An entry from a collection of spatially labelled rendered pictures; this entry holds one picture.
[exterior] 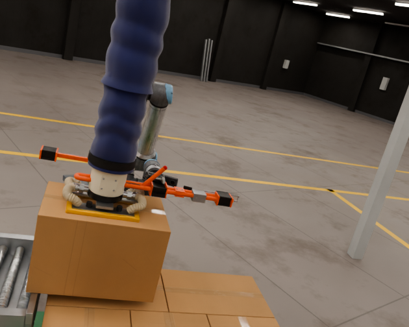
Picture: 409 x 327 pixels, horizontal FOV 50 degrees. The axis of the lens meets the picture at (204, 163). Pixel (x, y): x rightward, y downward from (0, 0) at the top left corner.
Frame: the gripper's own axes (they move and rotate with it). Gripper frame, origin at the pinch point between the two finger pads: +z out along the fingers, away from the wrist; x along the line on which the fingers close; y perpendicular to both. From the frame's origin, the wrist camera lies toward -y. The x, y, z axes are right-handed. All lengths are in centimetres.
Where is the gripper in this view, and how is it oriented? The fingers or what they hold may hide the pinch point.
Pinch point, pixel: (163, 189)
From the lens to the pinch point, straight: 220.1
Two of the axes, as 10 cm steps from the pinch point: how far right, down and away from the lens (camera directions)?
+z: 2.2, 3.2, -9.2
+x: 2.3, -9.4, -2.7
